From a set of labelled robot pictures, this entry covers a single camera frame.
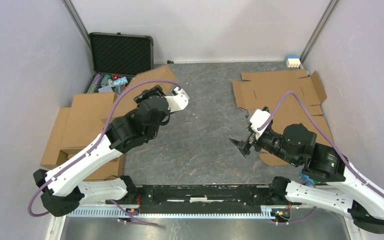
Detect white blue block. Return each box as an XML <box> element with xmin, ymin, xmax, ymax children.
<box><xmin>285</xmin><ymin>55</ymin><xmax>301</xmax><ymax>69</ymax></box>

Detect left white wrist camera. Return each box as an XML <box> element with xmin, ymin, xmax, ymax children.
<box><xmin>164</xmin><ymin>86</ymin><xmax>190</xmax><ymax>114</ymax></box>

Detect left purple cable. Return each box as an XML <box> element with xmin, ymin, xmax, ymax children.
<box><xmin>27</xmin><ymin>78</ymin><xmax>183</xmax><ymax>218</ymax></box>

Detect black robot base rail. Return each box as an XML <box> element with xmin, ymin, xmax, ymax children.
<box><xmin>117</xmin><ymin>184</ymin><xmax>289</xmax><ymax>214</ymax></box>

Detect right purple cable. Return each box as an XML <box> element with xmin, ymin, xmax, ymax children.
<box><xmin>257</xmin><ymin>91</ymin><xmax>384</xmax><ymax>216</ymax></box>

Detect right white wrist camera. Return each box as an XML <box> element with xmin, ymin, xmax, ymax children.
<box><xmin>246</xmin><ymin>106</ymin><xmax>271</xmax><ymax>141</ymax></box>

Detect right aluminium corner post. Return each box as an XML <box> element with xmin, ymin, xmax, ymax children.
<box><xmin>300</xmin><ymin>0</ymin><xmax>341</xmax><ymax>64</ymax></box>

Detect stack of flat cardboard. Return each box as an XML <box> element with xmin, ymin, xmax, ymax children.
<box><xmin>231</xmin><ymin>68</ymin><xmax>339</xmax><ymax>167</ymax></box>

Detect cardboard box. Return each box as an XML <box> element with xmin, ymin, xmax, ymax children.
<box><xmin>60</xmin><ymin>92</ymin><xmax>116</xmax><ymax>155</ymax></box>
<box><xmin>40</xmin><ymin>107</ymin><xmax>125</xmax><ymax>182</ymax></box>
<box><xmin>111</xmin><ymin>66</ymin><xmax>177</xmax><ymax>120</ymax></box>

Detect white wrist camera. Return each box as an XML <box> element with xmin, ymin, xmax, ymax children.
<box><xmin>246</xmin><ymin>106</ymin><xmax>271</xmax><ymax>141</ymax></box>
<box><xmin>164</xmin><ymin>86</ymin><xmax>190</xmax><ymax>114</ymax></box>

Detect purple cable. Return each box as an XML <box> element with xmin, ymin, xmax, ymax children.
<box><xmin>257</xmin><ymin>91</ymin><xmax>384</xmax><ymax>216</ymax></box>
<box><xmin>27</xmin><ymin>78</ymin><xmax>183</xmax><ymax>218</ymax></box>

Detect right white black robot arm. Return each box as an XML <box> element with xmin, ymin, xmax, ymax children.
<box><xmin>230</xmin><ymin>123</ymin><xmax>384</xmax><ymax>234</ymax></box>

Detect white toothed cable duct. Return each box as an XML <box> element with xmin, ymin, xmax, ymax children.
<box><xmin>66</xmin><ymin>207</ymin><xmax>276</xmax><ymax>220</ymax></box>

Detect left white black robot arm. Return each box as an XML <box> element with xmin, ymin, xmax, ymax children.
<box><xmin>33</xmin><ymin>85</ymin><xmax>189</xmax><ymax>217</ymax></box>

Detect blue green white card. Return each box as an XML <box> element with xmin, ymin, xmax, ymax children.
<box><xmin>299</xmin><ymin>172</ymin><xmax>316</xmax><ymax>187</ymax></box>

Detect black poker chip case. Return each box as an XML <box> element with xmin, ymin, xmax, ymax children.
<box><xmin>84</xmin><ymin>32</ymin><xmax>154</xmax><ymax>93</ymax></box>

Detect aluminium corner post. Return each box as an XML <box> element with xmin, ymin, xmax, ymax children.
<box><xmin>300</xmin><ymin>0</ymin><xmax>341</xmax><ymax>64</ymax></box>
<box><xmin>62</xmin><ymin>0</ymin><xmax>91</xmax><ymax>50</ymax></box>

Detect left aluminium corner post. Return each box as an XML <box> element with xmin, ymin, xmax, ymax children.
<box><xmin>62</xmin><ymin>0</ymin><xmax>91</xmax><ymax>50</ymax></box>

